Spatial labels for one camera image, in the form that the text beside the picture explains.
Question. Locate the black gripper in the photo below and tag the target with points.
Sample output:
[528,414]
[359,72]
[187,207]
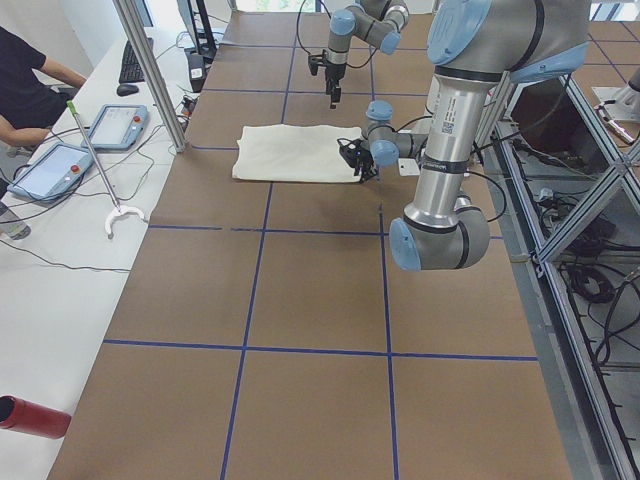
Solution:
[332,75]
[364,162]

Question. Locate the cream long-sleeve cat shirt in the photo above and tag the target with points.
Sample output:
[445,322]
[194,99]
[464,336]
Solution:
[286,153]

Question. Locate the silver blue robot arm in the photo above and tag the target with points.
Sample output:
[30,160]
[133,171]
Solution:
[377,23]
[471,44]

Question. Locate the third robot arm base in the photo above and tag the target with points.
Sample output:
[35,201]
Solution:
[618,106]

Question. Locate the black keyboard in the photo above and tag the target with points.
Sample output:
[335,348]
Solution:
[130,70]

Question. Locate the black computer mouse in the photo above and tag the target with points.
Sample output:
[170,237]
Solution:
[126,89]

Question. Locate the far blue teach pendant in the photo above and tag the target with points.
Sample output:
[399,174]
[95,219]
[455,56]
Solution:
[117,127]

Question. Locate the blue teach pendant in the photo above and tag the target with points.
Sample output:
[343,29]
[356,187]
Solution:
[117,127]
[53,174]

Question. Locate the metal reacher grabber stick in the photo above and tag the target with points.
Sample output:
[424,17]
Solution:
[119,210]

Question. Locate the near blue teach pendant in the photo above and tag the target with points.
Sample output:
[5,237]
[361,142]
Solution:
[53,174]

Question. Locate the seated person black shirt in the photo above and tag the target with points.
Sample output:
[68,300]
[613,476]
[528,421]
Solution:
[29,108]

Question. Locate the red water bottle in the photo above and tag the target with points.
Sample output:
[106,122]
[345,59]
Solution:
[23,416]

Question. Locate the white camera pedestal column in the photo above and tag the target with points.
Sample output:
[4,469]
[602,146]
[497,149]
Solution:
[408,167]

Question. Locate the aluminium frame post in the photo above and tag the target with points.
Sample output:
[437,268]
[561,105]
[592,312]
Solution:
[135,32]

